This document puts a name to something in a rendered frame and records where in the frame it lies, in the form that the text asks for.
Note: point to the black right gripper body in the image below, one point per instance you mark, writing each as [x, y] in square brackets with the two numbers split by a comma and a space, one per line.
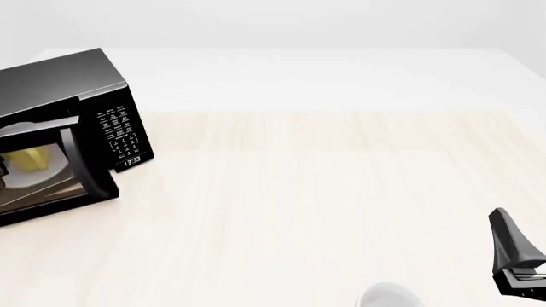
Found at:
[518, 283]

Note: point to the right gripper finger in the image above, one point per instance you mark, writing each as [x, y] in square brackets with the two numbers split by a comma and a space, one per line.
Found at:
[507, 243]

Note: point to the black microwave door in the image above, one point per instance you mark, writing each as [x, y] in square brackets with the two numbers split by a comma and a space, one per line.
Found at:
[100, 191]

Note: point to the black microwave oven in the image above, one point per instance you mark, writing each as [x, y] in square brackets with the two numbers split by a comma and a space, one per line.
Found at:
[64, 76]

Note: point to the yellow and white mug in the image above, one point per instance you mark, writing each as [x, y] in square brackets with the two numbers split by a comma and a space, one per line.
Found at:
[30, 157]

